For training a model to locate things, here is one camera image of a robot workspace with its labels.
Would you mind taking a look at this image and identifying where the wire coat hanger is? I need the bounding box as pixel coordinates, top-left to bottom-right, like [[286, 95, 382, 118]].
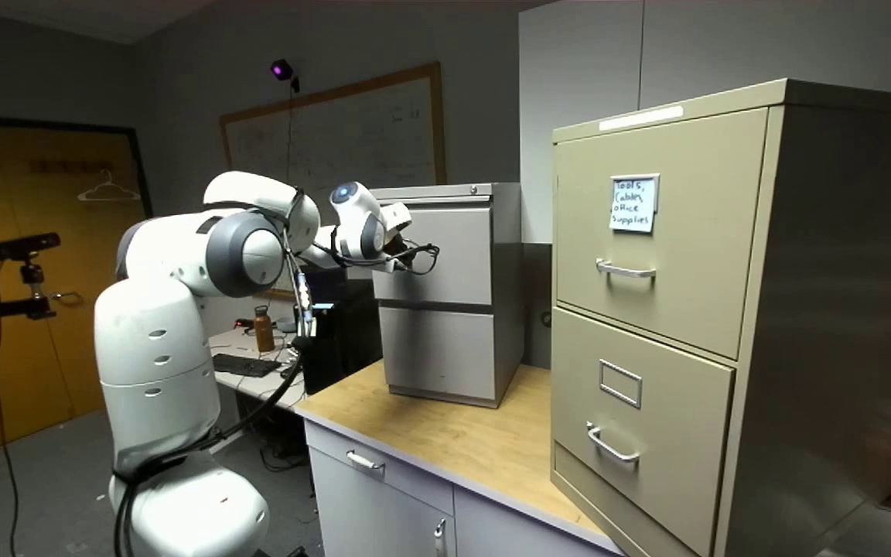
[[75, 170, 147, 207]]

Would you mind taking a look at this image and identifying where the wood-top desk with grey fronts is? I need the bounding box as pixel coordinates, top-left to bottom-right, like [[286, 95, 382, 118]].
[[290, 356, 625, 557]]

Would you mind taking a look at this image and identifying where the large beige file cabinet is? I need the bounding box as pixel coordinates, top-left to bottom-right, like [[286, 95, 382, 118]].
[[549, 73, 891, 557]]

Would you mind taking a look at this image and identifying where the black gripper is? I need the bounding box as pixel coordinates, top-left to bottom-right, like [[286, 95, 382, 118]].
[[375, 227, 446, 282]]

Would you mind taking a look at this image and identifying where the white horizontal desk handle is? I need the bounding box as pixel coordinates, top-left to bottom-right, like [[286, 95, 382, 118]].
[[345, 449, 391, 479]]

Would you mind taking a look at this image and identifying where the orange door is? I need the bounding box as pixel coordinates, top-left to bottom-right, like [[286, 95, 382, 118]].
[[0, 110, 157, 463]]

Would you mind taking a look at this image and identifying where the metal label holder frame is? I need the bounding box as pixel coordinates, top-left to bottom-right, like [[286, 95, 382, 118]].
[[593, 356, 646, 412]]

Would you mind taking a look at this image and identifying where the grey side table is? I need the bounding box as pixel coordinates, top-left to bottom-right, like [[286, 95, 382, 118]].
[[206, 326, 313, 410]]

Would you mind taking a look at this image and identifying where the small light grey file cabinet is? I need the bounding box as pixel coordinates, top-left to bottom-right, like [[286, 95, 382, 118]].
[[368, 178, 529, 410]]

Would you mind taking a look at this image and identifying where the silver file cabinet handle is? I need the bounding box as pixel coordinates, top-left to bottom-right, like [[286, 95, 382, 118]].
[[583, 418, 646, 473], [591, 255, 663, 293]]

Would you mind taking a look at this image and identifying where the purple-lit camera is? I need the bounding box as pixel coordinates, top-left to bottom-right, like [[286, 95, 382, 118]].
[[266, 57, 305, 95]]

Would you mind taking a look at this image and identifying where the small file cabinet drawer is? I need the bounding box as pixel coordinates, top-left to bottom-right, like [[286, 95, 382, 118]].
[[368, 201, 497, 309]]

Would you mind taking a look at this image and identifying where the black box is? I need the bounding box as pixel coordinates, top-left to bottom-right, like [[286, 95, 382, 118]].
[[296, 263, 387, 397]]

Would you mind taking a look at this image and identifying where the brown bottle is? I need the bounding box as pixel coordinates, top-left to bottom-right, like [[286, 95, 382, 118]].
[[250, 300, 280, 356]]

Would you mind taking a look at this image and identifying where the white handwritten note label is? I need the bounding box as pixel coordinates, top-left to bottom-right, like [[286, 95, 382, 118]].
[[608, 170, 664, 238]]

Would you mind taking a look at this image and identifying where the wood-framed whiteboard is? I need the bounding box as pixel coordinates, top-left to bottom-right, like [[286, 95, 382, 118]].
[[216, 58, 450, 215]]

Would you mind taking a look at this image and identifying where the black camera bar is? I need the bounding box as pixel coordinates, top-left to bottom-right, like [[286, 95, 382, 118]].
[[0, 228, 65, 269]]

